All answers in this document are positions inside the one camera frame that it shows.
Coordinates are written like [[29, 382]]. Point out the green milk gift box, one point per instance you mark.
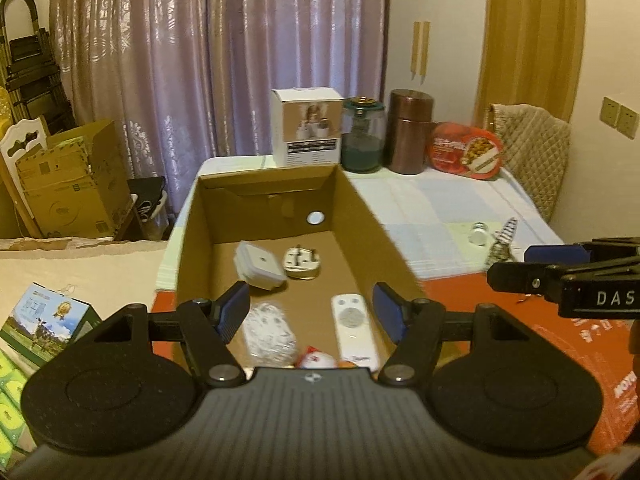
[[45, 320]]

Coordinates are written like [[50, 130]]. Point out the cream bedspread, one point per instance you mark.
[[100, 275]]

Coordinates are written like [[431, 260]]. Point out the red oval food package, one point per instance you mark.
[[465, 152]]

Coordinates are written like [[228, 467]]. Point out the beige plug adapter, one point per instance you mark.
[[301, 262]]

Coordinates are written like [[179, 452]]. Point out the white power adapter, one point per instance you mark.
[[257, 265]]

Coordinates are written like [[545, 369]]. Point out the white remote control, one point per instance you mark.
[[352, 325]]

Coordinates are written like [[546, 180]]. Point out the brown cylindrical canister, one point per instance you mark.
[[410, 135]]

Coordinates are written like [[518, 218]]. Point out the black folding cart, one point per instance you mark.
[[35, 70]]

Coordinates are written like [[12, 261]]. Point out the white wooden chair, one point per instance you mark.
[[22, 140]]

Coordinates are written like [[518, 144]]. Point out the printed brown cardboard carton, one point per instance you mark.
[[75, 200]]

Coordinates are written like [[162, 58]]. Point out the purple curtain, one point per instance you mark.
[[200, 60]]

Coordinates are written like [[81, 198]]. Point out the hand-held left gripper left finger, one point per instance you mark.
[[234, 310]]

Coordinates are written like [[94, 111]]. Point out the chair with quilted cover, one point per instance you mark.
[[535, 150]]

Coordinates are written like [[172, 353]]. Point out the green glass jar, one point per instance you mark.
[[362, 140]]

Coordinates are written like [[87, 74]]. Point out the white red printed sheet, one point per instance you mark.
[[607, 467]]

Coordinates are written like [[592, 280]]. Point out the pale checkered tablecloth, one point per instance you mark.
[[425, 210]]

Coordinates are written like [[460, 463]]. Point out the dark side table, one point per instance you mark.
[[145, 185]]

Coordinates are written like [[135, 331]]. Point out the pile of yellow-green packets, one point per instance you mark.
[[12, 395]]

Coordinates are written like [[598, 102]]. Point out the brown cardboard box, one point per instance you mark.
[[370, 230]]

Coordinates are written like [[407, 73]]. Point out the white green-label jar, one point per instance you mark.
[[479, 234]]

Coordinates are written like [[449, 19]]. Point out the red printed cardboard sheet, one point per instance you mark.
[[550, 340]]

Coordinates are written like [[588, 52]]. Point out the red white small toy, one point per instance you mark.
[[315, 358]]

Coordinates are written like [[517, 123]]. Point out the yellow plastic bag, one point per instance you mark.
[[4, 110]]

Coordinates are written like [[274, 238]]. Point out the white product box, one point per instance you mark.
[[307, 130]]

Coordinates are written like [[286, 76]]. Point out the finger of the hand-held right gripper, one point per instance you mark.
[[525, 277], [550, 253]]

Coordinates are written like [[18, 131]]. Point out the bag of white pieces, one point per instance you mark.
[[270, 330]]

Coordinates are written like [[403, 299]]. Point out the beige wall socket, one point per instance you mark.
[[609, 111], [629, 122]]

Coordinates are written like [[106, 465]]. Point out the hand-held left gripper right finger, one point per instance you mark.
[[390, 310]]

